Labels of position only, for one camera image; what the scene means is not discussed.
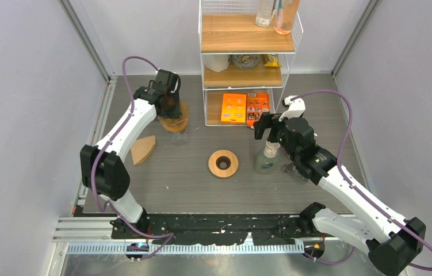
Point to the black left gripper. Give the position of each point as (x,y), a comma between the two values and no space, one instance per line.
(176,112)

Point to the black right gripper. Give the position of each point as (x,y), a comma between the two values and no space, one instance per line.
(268,120)

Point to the brown paper filter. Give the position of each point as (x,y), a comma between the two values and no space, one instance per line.
(184,109)
(141,149)

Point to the wooden ring holder front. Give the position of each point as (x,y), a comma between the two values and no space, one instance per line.
(174,125)

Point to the wooden ring holder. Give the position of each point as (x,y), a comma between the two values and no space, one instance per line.
(174,125)
(223,163)

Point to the dark transparent dripper cone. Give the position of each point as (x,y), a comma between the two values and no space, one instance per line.
(290,169)

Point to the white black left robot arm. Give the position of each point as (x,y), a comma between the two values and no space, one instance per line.
(102,165)

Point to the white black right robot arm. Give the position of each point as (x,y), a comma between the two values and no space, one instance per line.
(387,237)

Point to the orange printed snack box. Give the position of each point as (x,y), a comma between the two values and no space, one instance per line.
(256,104)

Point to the green soap pump bottle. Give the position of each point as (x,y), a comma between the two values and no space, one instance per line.
(267,160)

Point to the clear glass carafe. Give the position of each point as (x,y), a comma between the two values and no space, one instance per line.
(179,138)

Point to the white container on shelf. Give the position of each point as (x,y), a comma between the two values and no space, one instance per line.
(217,62)

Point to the yellow snack packet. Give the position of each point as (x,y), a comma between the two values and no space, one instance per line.
(272,60)

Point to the printed tin can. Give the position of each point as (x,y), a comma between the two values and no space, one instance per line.
(246,61)

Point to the pink glass bottle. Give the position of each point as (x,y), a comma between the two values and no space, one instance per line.
(286,11)

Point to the clear glass bottle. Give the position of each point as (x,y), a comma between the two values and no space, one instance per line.
(265,12)

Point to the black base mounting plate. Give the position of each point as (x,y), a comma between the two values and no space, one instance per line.
(228,229)

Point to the white wire wooden shelf rack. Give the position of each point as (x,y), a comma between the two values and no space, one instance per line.
(229,28)

